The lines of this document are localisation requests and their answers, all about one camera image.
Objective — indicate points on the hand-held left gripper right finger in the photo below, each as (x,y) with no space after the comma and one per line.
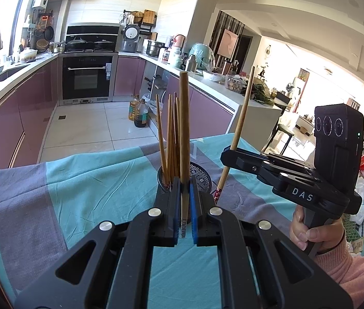
(193,212)

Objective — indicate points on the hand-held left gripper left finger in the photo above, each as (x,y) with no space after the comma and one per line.
(177,209)

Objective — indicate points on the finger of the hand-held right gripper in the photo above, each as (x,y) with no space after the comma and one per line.
(249,165)
(249,154)

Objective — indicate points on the black mesh utensil holder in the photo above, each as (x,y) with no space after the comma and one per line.
(201,173)

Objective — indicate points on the person's right hand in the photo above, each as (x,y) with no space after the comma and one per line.
(297,231)

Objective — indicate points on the green cushioned stool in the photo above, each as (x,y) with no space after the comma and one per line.
(283,130)

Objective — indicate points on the purple base cabinets with counter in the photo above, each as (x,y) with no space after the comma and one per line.
(207,112)

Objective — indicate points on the leafy green vegetables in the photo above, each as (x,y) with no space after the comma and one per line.
(261,93)

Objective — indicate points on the bundle of wooden chopsticks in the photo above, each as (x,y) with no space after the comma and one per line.
(161,141)

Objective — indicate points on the clear food container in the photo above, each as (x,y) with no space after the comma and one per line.
(235,84)

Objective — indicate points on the teal grey printed tablecloth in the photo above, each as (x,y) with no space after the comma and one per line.
(88,199)

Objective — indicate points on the steel thermos bottle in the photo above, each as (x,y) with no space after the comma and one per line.
(191,63)

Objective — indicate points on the green kitchen appliance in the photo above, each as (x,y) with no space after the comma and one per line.
(201,56)

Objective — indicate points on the yellow cooking oil bottle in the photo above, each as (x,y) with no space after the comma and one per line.
(133,107)

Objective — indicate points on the pink electric kettle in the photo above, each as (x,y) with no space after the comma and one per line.
(179,41)

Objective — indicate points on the steel stock pot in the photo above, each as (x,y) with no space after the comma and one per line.
(154,48)

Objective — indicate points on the black integrated stove oven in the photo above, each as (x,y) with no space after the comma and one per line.
(87,77)

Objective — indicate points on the silver rice cooker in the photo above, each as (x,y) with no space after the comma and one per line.
(132,37)

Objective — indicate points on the wooden cutting board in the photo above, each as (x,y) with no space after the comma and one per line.
(149,17)

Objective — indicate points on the black wok with lid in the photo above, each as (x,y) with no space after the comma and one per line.
(76,42)
(104,43)

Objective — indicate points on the purple base cabinets under window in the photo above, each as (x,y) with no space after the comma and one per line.
(18,103)

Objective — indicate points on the white casserole dish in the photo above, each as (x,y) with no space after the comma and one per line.
(27,55)

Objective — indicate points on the black hanging pan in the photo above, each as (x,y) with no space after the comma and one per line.
(48,32)

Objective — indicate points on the round wall clock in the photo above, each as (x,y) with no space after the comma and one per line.
(269,50)

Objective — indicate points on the framed wall painting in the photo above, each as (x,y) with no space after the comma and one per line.
(229,42)

